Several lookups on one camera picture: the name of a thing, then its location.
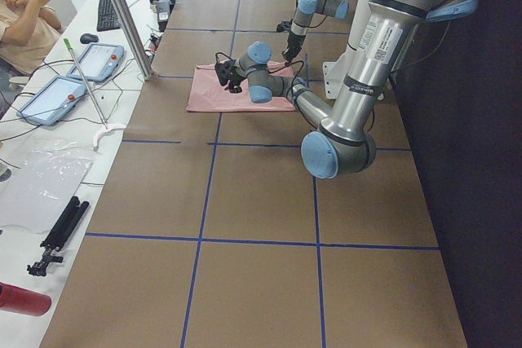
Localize clear plastic bag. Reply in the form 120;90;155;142
1;139;95;233

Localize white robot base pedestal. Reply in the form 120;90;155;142
322;0;370;99

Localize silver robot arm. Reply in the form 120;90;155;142
215;0;479;178
276;0;349;64

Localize black keyboard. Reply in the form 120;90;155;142
96;0;121;32

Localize black computer mouse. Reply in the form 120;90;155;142
79;33;99;44

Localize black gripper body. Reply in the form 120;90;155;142
215;59;245;93
276;20;306;59

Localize blue teach pendant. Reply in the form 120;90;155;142
74;42;125;82
17;76;86;126

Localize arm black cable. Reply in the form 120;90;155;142
215;51;307;96

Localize far blue teach pendant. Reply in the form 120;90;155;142
74;42;125;82

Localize metal rod green tip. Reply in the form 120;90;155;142
63;38;108;130

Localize red bottle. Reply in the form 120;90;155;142
0;283;52;316

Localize black folded tripod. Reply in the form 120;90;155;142
27;196;90;277

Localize seated person beige shirt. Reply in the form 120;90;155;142
1;0;62;76

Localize pink Snoopy t-shirt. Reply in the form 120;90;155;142
186;64;294;112

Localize aluminium frame post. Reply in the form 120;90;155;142
111;0;153;81

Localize white curved plastic piece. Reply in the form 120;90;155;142
92;123;126;152

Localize near blue teach pendant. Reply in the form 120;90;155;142
17;76;86;126

